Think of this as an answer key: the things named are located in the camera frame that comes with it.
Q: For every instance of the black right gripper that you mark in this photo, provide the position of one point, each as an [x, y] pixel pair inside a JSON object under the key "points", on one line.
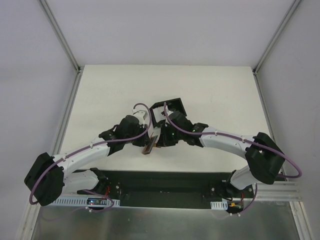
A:
{"points": [[163, 141]]}

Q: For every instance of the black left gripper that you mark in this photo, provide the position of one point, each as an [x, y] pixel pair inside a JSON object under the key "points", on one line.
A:
{"points": [[141, 140]]}

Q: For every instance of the brown leather card holder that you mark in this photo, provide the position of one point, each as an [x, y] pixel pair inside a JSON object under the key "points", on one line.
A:
{"points": [[149, 146]]}

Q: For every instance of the black plastic card box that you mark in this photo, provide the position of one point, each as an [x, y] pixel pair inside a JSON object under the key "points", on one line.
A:
{"points": [[157, 110]]}

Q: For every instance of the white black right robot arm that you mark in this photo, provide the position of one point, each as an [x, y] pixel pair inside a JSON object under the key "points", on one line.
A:
{"points": [[262, 155]]}

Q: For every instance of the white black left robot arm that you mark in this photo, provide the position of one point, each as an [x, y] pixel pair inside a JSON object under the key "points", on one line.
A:
{"points": [[51, 176]]}

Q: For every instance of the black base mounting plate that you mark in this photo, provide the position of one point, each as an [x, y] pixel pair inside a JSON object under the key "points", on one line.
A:
{"points": [[179, 190]]}

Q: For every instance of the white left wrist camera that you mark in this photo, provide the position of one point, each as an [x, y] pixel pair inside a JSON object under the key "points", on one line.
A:
{"points": [[141, 115]]}

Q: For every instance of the white right cable duct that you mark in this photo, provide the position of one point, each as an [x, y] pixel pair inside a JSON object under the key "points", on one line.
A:
{"points": [[226, 205]]}

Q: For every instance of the white cable duct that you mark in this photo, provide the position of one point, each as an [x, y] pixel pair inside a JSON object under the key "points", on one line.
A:
{"points": [[226, 205], [70, 201]]}

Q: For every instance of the white left cable duct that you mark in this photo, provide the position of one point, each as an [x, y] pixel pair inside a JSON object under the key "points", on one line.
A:
{"points": [[70, 201]]}

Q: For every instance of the left rear aluminium post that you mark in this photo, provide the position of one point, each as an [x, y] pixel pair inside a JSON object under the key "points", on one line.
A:
{"points": [[59, 34]]}

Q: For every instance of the aluminium post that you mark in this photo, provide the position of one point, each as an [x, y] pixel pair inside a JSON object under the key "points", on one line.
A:
{"points": [[277, 34], [59, 34]]}

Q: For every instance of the right rear aluminium post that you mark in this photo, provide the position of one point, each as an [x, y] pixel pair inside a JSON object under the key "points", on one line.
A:
{"points": [[277, 34]]}

